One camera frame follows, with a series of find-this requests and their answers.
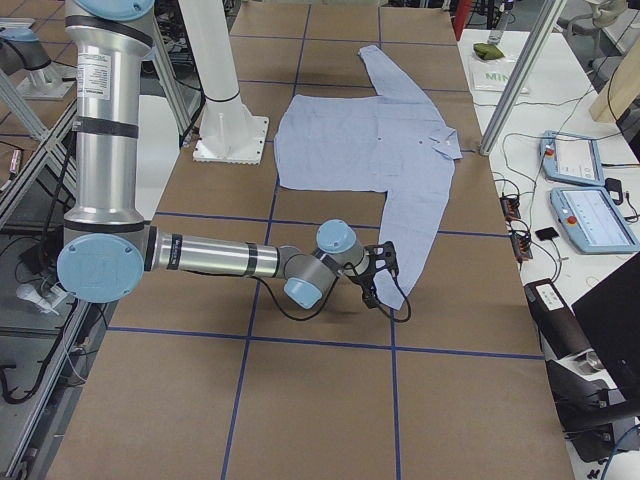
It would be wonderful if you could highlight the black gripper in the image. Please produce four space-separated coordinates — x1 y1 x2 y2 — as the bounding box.
353 241 399 307

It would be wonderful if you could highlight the light blue striped shirt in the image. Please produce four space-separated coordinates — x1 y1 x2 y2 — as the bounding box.
274 45 462 310

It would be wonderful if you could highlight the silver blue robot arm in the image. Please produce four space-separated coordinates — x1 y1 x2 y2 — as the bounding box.
57 1 399 309

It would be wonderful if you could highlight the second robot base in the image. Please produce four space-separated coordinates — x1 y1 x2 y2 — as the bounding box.
1 27 76 101

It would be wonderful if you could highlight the upper orange circuit board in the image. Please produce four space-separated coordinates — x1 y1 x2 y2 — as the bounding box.
500 195 521 221

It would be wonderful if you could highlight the small black pad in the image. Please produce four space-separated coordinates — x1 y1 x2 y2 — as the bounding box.
535 227 559 241

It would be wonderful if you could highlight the lower teach pendant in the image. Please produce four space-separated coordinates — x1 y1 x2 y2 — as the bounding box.
549 187 639 254

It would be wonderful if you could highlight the teach pendant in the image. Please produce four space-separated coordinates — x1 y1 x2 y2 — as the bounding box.
539 130 605 187
549 187 639 254

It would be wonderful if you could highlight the upper teach pendant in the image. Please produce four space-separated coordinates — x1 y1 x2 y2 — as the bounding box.
539 130 605 187

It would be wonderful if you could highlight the black monitor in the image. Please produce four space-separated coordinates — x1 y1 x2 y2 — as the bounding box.
572 255 640 399

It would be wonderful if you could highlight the black box device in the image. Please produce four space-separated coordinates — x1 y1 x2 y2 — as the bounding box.
524 279 639 432

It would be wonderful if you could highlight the white paper with green print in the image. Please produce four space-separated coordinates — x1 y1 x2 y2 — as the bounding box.
468 55 516 92

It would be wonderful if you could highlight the black power adapter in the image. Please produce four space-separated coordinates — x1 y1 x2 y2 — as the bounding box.
604 177 624 205

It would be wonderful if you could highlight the green cloth bundle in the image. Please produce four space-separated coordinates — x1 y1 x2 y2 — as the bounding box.
473 42 505 61

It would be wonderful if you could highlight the plastic water bottle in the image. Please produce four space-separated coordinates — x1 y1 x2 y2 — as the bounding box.
487 12 509 45

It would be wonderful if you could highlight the wooden board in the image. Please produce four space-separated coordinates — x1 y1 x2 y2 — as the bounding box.
589 39 640 123

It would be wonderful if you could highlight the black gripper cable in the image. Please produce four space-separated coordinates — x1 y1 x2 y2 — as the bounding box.
255 249 413 322

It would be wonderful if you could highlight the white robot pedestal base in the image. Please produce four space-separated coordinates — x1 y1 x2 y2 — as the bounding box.
179 0 269 165

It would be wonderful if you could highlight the aluminium frame post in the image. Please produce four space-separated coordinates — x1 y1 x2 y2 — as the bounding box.
479 0 566 156

